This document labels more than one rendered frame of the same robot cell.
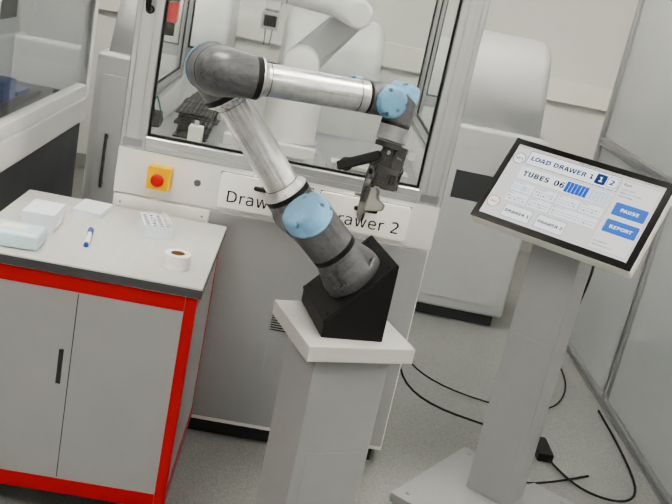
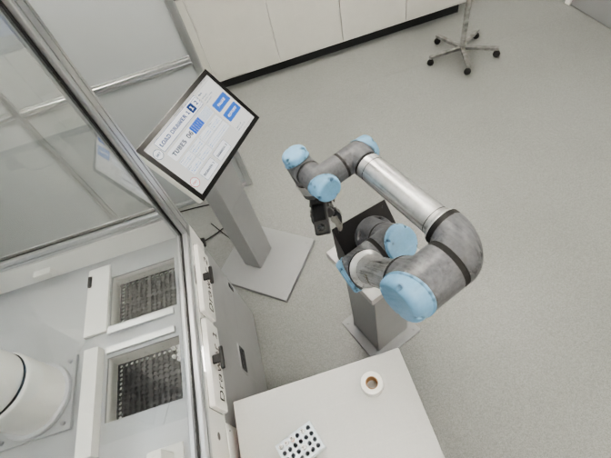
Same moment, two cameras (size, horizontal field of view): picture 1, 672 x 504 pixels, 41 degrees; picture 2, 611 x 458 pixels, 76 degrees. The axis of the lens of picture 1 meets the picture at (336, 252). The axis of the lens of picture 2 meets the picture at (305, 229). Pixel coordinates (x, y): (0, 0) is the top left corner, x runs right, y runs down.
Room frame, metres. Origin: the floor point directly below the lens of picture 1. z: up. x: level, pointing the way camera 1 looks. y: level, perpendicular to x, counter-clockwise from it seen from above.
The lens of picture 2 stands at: (2.31, 0.72, 2.08)
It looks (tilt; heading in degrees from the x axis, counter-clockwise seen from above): 53 degrees down; 273
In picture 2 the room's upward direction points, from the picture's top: 17 degrees counter-clockwise
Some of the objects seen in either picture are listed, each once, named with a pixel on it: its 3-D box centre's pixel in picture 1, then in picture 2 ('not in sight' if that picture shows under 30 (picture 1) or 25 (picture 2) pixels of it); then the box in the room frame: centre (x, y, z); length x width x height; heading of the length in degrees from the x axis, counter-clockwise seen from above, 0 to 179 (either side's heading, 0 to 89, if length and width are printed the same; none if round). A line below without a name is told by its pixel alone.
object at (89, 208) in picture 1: (92, 208); not in sight; (2.60, 0.74, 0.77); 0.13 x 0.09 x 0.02; 0
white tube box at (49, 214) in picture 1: (43, 215); not in sight; (2.39, 0.82, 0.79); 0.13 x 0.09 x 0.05; 5
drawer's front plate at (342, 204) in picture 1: (363, 216); (204, 282); (2.78, -0.06, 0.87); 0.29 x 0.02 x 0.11; 94
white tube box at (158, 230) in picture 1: (155, 225); (300, 446); (2.53, 0.53, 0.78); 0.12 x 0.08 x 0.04; 22
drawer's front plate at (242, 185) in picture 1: (264, 197); (214, 363); (2.75, 0.25, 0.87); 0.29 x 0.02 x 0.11; 94
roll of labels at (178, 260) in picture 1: (177, 260); (372, 383); (2.28, 0.41, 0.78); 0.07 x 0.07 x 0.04
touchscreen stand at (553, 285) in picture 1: (523, 369); (242, 213); (2.69, -0.66, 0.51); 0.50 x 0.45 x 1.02; 146
